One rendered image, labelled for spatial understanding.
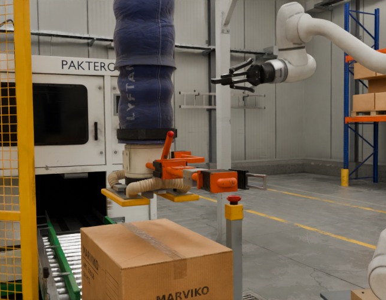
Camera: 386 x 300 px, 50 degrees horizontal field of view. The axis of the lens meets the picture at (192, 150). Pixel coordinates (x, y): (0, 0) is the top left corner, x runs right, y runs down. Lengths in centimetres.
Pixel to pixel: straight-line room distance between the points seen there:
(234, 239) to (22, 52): 127
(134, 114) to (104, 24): 914
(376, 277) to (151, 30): 106
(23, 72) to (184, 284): 112
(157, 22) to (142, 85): 23
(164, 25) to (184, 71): 961
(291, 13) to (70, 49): 890
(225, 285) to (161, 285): 24
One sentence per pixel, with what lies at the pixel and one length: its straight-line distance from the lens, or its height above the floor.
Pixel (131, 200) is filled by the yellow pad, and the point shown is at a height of 113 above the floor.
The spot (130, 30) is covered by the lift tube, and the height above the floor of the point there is 172.
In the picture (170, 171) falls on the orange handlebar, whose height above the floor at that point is 124.
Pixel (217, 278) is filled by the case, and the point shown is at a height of 86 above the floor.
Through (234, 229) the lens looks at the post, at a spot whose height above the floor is 88.
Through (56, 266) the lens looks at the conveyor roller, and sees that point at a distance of 280.
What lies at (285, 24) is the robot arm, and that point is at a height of 175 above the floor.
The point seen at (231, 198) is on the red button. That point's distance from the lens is 202.
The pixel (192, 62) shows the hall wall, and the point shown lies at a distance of 1132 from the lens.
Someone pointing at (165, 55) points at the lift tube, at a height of 164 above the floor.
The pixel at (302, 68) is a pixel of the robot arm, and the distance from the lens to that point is 167.
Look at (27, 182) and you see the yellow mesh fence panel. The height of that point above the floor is 115.
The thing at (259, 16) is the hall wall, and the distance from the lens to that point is 1273.
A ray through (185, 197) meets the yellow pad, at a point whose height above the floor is 112.
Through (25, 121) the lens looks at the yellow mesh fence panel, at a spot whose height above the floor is 141.
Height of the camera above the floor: 137
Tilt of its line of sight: 3 degrees down
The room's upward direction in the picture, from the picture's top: 1 degrees counter-clockwise
